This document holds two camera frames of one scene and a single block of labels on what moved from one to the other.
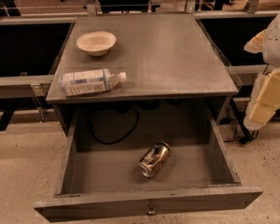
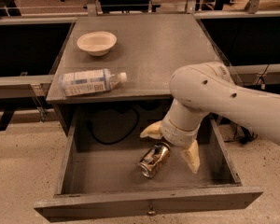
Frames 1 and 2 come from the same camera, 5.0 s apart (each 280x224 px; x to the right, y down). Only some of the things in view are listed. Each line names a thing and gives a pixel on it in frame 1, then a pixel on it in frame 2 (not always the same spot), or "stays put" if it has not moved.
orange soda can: x=155 y=159 stays put
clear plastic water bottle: x=90 y=81 stays put
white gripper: x=278 y=42 -> x=177 y=136
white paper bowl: x=96 y=43 stays put
